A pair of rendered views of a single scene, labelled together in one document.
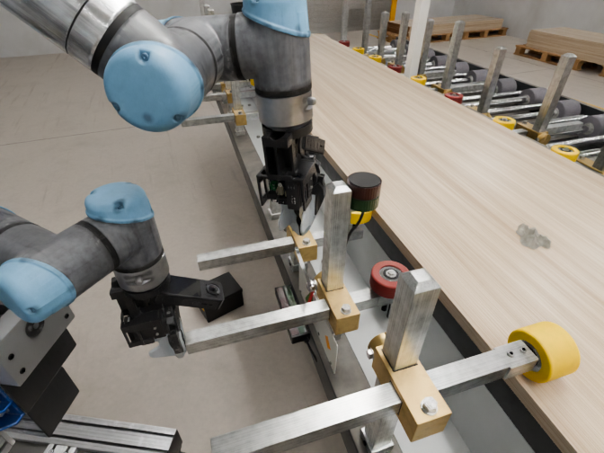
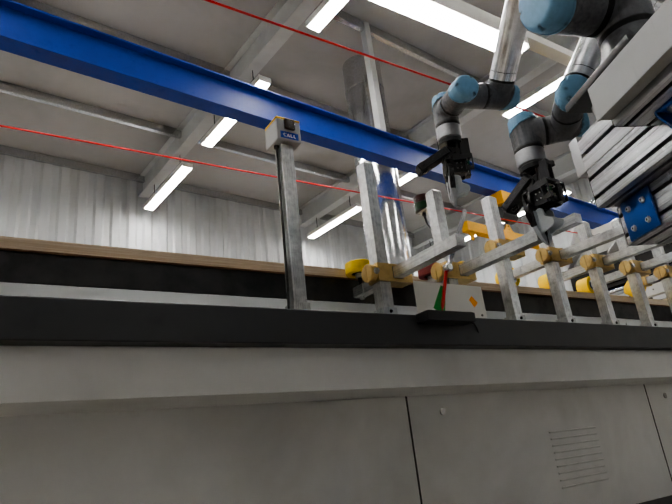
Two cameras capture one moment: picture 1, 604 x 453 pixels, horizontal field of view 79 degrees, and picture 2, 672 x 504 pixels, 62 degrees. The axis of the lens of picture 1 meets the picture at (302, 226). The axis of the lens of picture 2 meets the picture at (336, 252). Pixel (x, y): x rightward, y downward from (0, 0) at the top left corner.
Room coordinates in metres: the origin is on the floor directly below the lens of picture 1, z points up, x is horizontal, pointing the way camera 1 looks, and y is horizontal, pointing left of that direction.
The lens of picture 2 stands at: (1.29, 1.34, 0.38)
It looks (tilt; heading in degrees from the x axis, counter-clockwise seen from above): 20 degrees up; 253
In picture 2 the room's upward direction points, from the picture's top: 7 degrees counter-clockwise
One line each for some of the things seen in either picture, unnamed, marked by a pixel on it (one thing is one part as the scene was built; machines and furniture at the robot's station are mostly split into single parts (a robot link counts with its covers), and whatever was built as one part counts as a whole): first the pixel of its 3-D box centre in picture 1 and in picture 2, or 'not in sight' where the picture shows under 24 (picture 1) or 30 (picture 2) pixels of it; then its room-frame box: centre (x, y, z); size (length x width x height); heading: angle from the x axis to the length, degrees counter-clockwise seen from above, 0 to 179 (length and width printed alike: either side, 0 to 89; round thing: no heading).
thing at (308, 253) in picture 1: (300, 238); (386, 275); (0.76, 0.00, 0.82); 0.14 x 0.06 x 0.05; 17
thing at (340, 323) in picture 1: (336, 299); (452, 273); (0.52, -0.07, 0.85); 0.14 x 0.06 x 0.05; 17
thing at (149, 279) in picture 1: (141, 268); (532, 160); (0.40, 0.24, 1.05); 0.08 x 0.08 x 0.05
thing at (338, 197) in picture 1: (332, 282); (445, 263); (0.54, -0.06, 0.87); 0.04 x 0.04 x 0.48; 17
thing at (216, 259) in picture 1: (283, 246); (403, 270); (0.73, 0.05, 0.82); 0.44 x 0.03 x 0.04; 107
